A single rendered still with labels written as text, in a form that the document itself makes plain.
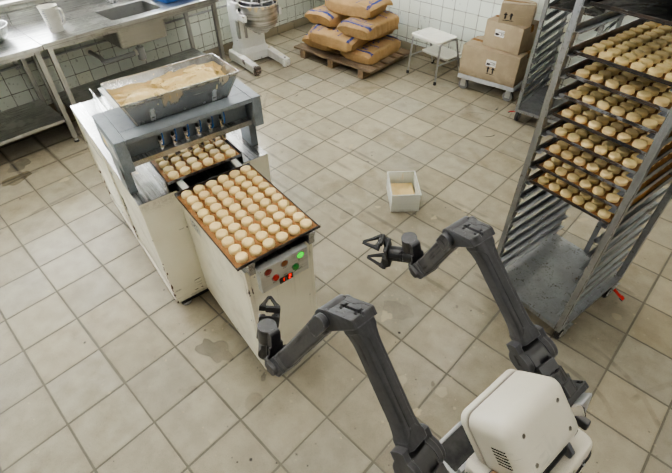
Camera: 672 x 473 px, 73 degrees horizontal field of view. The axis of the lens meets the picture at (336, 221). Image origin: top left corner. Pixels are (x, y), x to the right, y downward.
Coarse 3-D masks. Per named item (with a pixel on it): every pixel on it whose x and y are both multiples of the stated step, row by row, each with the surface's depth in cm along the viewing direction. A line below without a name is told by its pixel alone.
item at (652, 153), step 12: (660, 132) 162; (660, 144) 163; (648, 156) 168; (648, 168) 170; (636, 180) 176; (636, 192) 179; (624, 204) 183; (612, 228) 192; (600, 252) 201; (588, 264) 209; (588, 276) 212; (576, 288) 220; (576, 300) 223; (564, 312) 233; (564, 324) 239
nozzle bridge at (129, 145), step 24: (240, 96) 223; (96, 120) 207; (120, 120) 207; (168, 120) 206; (192, 120) 208; (216, 120) 225; (240, 120) 231; (120, 144) 193; (144, 144) 209; (168, 144) 215; (192, 144) 218; (120, 168) 210
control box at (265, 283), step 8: (296, 248) 191; (304, 248) 192; (280, 256) 188; (288, 256) 188; (296, 256) 191; (304, 256) 195; (264, 264) 185; (272, 264) 185; (280, 264) 188; (288, 264) 191; (304, 264) 198; (256, 272) 184; (264, 272) 184; (272, 272) 187; (280, 272) 191; (288, 272) 194; (296, 272) 198; (264, 280) 187; (272, 280) 190; (280, 280) 193; (264, 288) 190
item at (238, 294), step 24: (216, 264) 219; (312, 264) 207; (216, 288) 247; (240, 288) 198; (288, 288) 205; (312, 288) 218; (240, 312) 221; (264, 312) 204; (288, 312) 216; (312, 312) 229; (288, 336) 227
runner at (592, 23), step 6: (606, 12) 179; (612, 12) 181; (594, 18) 175; (600, 18) 178; (606, 18) 181; (612, 18) 182; (618, 18) 182; (576, 24) 170; (582, 24) 172; (588, 24) 175; (594, 24) 177; (600, 24) 177; (576, 30) 172; (582, 30) 172; (588, 30) 172
